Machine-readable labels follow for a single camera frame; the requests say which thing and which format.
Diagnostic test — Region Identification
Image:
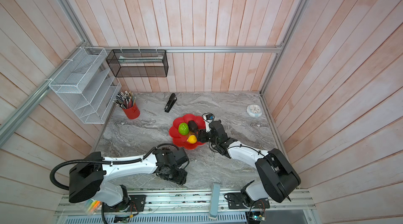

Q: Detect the yellow fake lemon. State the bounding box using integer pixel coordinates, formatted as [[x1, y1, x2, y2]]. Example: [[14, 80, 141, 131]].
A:
[[187, 135, 197, 144]]

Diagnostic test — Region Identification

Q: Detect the dark fake avocado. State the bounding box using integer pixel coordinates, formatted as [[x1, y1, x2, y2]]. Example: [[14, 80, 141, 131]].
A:
[[187, 120, 198, 133]]

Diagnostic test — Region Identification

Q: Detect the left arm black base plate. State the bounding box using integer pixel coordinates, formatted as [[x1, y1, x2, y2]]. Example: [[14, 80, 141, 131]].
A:
[[104, 194, 147, 213]]

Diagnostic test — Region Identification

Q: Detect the white mesh wall organizer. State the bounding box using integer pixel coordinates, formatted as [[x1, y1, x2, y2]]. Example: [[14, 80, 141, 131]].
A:
[[49, 47, 121, 124]]

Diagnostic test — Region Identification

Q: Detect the white round clock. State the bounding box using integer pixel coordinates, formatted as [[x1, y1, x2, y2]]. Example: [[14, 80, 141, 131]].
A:
[[247, 104, 263, 118]]

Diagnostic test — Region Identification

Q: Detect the green bumpy fake fruit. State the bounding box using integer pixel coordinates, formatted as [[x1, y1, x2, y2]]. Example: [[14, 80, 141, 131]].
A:
[[178, 122, 190, 136]]

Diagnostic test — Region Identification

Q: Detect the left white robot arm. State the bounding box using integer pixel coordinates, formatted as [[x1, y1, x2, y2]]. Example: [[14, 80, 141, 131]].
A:
[[49, 143, 190, 211]]

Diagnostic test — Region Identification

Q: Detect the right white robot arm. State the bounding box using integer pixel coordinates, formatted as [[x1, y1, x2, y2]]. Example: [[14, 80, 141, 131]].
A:
[[196, 113, 301, 209]]

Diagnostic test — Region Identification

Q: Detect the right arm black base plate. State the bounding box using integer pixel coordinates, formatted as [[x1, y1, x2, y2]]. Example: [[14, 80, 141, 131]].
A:
[[224, 193, 270, 210]]

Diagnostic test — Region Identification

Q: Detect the red flower-shaped fruit bowl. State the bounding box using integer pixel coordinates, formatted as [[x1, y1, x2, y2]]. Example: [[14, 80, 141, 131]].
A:
[[169, 114, 206, 150]]

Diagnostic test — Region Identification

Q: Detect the black stapler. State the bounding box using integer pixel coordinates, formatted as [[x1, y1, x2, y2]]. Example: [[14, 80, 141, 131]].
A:
[[164, 93, 177, 113]]

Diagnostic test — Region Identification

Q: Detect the black mesh wall basket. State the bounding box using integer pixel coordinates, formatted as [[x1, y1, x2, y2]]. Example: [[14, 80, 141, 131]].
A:
[[106, 49, 169, 78]]

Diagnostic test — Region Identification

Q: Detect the grey-blue handle bar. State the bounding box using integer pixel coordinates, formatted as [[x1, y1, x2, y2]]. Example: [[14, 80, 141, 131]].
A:
[[208, 183, 221, 220]]

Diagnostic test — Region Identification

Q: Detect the red pencil cup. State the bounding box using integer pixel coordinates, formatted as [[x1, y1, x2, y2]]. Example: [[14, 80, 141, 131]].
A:
[[123, 103, 141, 120]]

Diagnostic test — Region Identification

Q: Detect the bundle of pencils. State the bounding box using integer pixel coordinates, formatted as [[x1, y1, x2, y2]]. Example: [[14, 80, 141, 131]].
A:
[[113, 91, 135, 109]]

